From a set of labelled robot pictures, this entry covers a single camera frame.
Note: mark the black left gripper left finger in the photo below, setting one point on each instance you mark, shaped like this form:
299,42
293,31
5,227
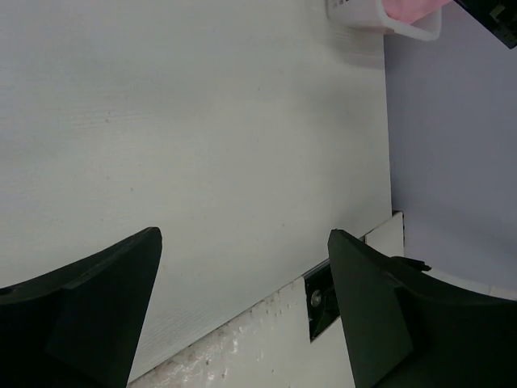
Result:
79,325

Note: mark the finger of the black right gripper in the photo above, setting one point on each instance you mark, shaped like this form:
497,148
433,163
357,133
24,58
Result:
499,17

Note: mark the pink t shirt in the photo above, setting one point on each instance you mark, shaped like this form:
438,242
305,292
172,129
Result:
410,11

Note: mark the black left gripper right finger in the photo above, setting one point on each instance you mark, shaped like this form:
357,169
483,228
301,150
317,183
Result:
404,328

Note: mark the white plastic basket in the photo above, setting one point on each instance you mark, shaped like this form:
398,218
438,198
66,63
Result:
371,16

